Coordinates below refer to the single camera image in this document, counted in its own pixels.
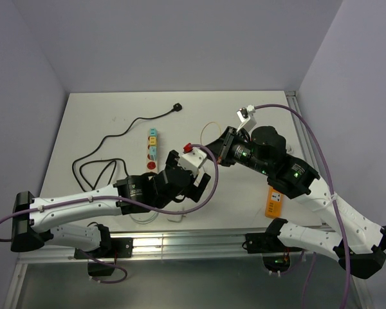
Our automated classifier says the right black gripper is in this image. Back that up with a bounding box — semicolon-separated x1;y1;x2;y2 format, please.
199;126;271;175

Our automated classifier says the beige red power strip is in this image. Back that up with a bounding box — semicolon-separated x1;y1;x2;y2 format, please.
146;127;158;173

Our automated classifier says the light teal charger with cable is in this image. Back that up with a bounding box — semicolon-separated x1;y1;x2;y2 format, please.
148;146;158;161

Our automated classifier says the white charger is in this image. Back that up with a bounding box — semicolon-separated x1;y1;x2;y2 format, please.
167;215;185;223

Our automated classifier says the yellow two-tone charger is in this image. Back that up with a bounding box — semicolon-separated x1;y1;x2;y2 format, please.
149;136;158;146

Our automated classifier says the teal two-tone charger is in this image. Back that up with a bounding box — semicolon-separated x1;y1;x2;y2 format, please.
149;128;158;137

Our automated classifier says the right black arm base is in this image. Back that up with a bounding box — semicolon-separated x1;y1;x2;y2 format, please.
242;218;290;274

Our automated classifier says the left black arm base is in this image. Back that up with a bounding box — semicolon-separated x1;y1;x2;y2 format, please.
73;238;133;284

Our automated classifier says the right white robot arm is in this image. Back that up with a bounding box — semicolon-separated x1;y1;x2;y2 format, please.
207;126;386;279

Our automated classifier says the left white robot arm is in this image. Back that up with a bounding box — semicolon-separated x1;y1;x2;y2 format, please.
10;147;213;257

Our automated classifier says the orange power strip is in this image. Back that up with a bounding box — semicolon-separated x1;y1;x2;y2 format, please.
264;187;282;219

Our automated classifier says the yellow charging cable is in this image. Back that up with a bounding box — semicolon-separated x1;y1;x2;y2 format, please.
201;121;223;142

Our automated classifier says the black power cord with plug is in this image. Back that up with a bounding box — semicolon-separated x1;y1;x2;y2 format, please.
71;102;185;191

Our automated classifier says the aluminium front rail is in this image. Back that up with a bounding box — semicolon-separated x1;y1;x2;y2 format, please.
17;229;353;265

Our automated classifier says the aluminium rail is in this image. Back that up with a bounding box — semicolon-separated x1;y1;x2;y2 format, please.
285;91;331;207
17;229;353;265

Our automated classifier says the aluminium right side rail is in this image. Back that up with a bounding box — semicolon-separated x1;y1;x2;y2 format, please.
285;91;331;207

